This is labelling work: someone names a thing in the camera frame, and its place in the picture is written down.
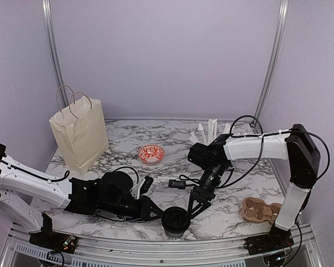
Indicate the black plastic cup lid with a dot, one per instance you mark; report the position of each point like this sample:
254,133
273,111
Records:
175,219

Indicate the loose white wrapped straw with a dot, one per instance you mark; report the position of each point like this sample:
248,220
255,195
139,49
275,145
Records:
167,177

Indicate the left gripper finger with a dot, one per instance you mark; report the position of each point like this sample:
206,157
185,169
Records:
155,217
156,211

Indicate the red floral small bowl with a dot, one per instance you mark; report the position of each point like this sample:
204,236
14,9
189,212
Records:
151,154

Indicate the beige paper bag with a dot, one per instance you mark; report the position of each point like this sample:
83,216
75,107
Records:
80,132

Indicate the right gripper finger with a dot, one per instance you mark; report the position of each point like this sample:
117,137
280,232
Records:
191,209
200,207

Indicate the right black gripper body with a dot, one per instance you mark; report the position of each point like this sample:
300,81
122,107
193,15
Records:
208,194

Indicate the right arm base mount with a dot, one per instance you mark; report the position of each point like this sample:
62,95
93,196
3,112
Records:
275,239

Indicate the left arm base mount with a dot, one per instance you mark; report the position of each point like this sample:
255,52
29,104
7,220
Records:
47,238

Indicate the aluminium front rail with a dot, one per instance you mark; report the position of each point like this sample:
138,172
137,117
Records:
96,251

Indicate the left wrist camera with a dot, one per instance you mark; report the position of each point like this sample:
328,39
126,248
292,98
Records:
142,187

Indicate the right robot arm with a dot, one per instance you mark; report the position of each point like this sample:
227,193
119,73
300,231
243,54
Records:
295,145

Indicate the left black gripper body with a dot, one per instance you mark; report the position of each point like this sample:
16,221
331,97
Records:
146,204

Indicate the black paper coffee cup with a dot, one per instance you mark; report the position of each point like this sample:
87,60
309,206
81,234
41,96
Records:
174,234

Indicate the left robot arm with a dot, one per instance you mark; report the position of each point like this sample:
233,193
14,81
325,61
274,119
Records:
114,193

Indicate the brown cardboard cup carrier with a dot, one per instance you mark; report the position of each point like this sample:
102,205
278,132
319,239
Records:
258,211

